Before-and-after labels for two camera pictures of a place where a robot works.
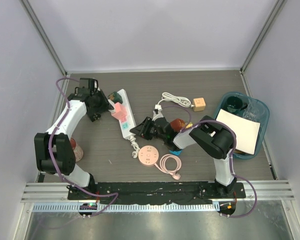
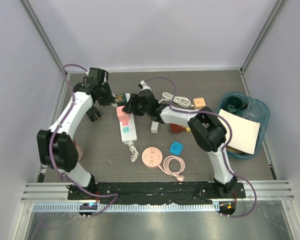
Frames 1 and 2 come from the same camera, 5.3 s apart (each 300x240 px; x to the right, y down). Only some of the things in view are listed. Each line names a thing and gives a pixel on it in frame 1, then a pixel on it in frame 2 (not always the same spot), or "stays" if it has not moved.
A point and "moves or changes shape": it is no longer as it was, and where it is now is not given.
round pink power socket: x=148 y=155 moves or changes shape
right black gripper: x=143 y=129 -> x=130 y=108
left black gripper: x=105 y=106 -> x=110 y=98
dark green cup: x=234 y=104 stays
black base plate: x=156 y=192 stays
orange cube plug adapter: x=199 y=104 stays
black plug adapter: x=93 y=117 stays
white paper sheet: x=247 y=131 stays
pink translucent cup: x=78 y=152 stays
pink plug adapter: x=120 y=111 moves or changes shape
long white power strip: x=129 y=123 moves or changes shape
